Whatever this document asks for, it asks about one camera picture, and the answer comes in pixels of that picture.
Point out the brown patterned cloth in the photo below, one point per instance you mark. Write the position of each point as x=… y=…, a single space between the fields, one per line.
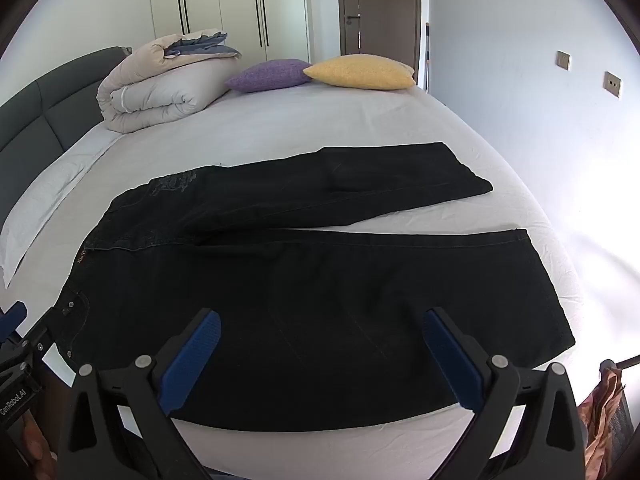
x=605 y=410

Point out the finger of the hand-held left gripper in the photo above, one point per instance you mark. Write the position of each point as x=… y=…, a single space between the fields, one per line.
x=47 y=332
x=12 y=317

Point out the brown door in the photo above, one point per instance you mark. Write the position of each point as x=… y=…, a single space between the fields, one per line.
x=380 y=5

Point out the grey padded headboard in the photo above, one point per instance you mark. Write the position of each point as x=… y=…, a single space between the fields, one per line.
x=35 y=110

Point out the white bed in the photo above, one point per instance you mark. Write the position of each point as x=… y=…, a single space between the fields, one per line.
x=300 y=120

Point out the white wardrobe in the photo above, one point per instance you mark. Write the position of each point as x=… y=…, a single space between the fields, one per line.
x=230 y=5

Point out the black pants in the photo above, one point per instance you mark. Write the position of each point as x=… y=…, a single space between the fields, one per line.
x=300 y=285

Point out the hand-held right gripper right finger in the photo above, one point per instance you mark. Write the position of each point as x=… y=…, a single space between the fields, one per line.
x=452 y=360

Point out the person's left hand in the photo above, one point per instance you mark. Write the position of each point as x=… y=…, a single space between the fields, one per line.
x=40 y=452

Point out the folded beige duvet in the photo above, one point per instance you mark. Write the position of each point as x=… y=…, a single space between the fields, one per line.
x=160 y=95

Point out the purple pillow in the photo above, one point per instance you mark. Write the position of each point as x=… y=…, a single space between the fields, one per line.
x=270 y=75

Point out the yellow pillow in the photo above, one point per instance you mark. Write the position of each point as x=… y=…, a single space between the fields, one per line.
x=360 y=71

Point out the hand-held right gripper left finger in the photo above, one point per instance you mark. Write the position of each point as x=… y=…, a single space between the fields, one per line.
x=192 y=360

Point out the flat white pillow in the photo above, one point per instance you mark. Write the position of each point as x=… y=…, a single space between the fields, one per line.
x=45 y=195

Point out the dark metal rod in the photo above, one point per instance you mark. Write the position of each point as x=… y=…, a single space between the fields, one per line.
x=627 y=361

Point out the brass wall socket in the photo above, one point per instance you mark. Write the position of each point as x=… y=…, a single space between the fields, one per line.
x=563 y=60
x=612 y=84

